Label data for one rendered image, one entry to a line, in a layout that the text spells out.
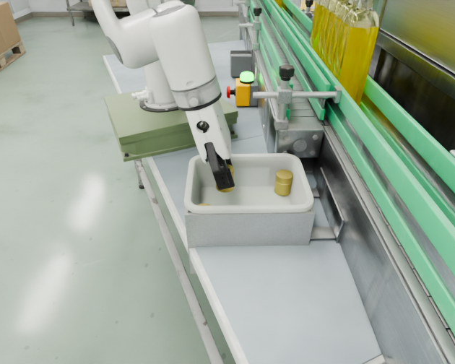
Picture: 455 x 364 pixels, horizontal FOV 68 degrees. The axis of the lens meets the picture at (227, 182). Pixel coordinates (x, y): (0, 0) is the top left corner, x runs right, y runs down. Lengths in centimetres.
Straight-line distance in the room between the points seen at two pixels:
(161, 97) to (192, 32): 47
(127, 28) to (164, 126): 34
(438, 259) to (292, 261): 25
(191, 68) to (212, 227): 26
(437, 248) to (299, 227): 25
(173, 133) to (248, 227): 37
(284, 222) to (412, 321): 24
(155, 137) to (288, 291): 49
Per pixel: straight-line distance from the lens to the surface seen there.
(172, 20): 50
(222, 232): 59
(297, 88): 93
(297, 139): 71
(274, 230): 60
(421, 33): 82
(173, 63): 51
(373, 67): 106
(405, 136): 63
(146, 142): 86
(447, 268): 42
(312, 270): 60
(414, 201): 46
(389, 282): 49
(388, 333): 51
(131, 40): 56
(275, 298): 56
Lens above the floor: 121
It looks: 37 degrees down
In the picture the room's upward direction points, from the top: straight up
